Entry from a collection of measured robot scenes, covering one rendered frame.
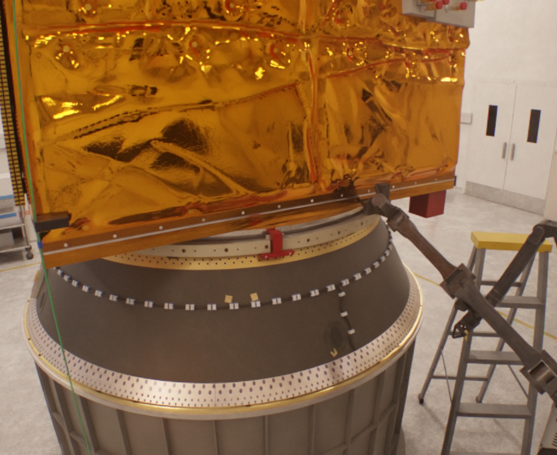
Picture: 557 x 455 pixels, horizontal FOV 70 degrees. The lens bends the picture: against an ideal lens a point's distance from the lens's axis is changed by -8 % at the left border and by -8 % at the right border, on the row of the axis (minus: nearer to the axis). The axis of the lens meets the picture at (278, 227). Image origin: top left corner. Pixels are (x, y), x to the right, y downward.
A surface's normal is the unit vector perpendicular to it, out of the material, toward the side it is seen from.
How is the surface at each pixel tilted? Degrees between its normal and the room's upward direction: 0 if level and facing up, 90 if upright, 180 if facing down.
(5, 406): 0
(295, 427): 90
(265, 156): 84
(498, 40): 90
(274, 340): 62
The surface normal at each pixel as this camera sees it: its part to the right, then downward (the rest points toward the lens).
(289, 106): 0.56, 0.22
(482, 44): -0.83, 0.18
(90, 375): -0.27, -0.48
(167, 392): -0.06, -0.47
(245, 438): 0.17, 0.33
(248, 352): 0.18, -0.16
